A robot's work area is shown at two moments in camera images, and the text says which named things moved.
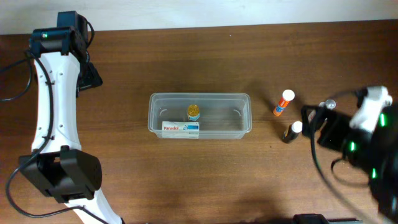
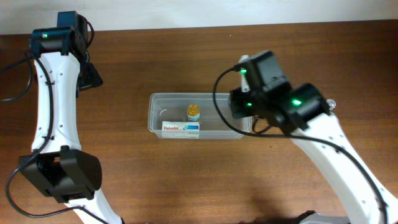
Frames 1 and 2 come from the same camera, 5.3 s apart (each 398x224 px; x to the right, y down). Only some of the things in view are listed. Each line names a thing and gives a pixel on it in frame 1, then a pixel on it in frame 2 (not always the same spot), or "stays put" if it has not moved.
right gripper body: (338, 134) to (247, 102)
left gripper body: (91, 78) stays put
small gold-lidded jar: (193, 112) stays put
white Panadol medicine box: (180, 129) stays put
